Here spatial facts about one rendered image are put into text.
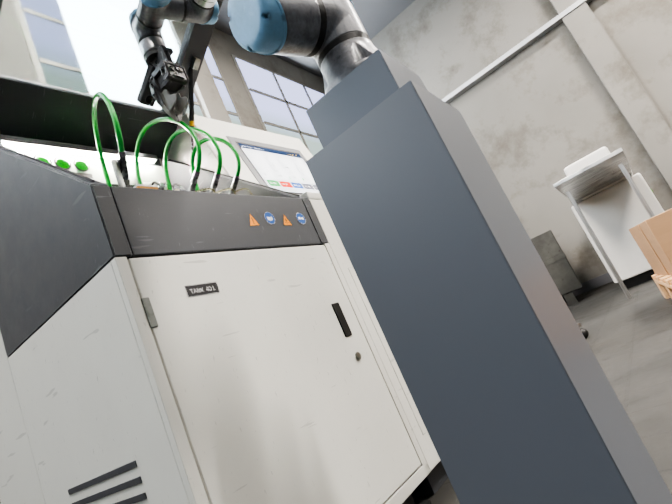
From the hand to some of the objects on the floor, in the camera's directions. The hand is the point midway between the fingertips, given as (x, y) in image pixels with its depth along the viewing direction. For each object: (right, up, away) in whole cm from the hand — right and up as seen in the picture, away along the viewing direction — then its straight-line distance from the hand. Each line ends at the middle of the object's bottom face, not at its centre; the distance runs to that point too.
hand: (175, 119), depth 132 cm
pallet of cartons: (+281, -37, +96) cm, 299 cm away
